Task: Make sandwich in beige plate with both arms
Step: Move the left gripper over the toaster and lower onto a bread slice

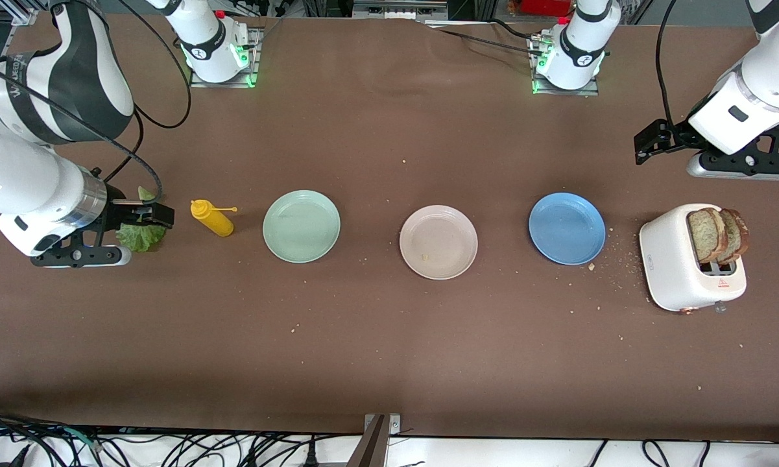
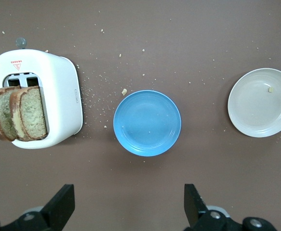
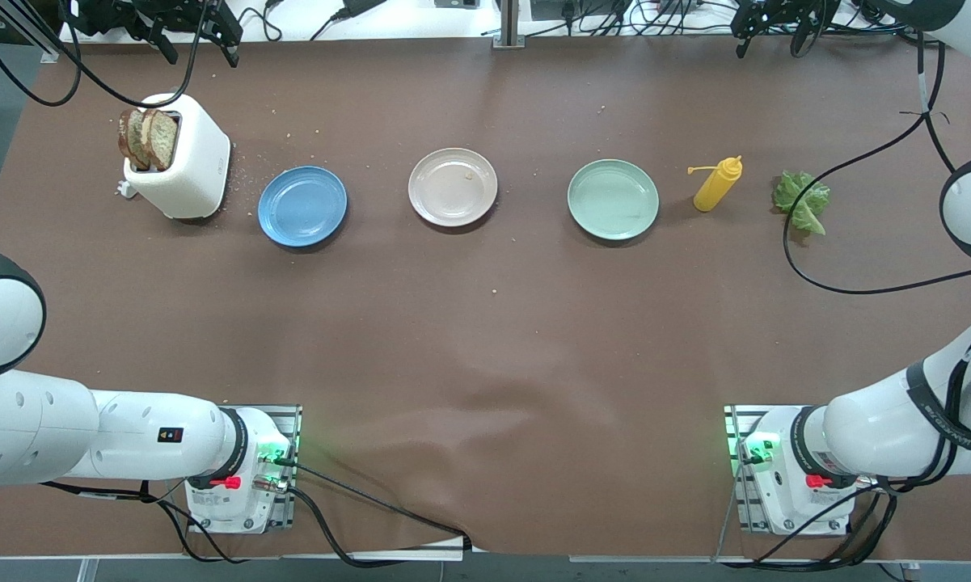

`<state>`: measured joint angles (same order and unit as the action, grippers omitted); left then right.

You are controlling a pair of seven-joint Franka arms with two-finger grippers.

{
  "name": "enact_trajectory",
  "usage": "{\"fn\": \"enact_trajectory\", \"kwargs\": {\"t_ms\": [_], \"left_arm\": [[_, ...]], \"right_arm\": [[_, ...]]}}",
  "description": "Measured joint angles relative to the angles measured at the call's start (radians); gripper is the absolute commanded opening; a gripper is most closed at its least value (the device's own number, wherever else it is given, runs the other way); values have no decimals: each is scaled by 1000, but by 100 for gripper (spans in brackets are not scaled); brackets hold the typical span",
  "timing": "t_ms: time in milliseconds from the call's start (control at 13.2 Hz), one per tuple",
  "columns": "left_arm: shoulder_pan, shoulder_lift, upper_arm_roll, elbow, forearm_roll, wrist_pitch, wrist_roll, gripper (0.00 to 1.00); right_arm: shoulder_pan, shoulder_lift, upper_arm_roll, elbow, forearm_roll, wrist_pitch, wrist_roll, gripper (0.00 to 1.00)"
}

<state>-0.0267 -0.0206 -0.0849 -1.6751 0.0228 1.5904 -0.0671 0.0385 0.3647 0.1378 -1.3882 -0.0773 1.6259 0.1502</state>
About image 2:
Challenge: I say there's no white toaster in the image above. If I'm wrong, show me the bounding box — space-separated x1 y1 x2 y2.
0 37 83 150

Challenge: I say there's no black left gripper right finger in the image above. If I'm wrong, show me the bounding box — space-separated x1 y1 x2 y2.
184 184 276 231

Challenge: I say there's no blue plate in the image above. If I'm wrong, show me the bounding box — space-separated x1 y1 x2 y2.
113 90 182 157

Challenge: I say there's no brown bread slice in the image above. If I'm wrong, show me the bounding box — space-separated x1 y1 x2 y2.
9 86 48 142
0 86 18 142

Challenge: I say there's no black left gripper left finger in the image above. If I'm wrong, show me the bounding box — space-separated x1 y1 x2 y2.
0 184 75 231

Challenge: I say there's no beige plate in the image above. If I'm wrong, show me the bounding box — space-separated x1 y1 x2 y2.
227 68 281 138

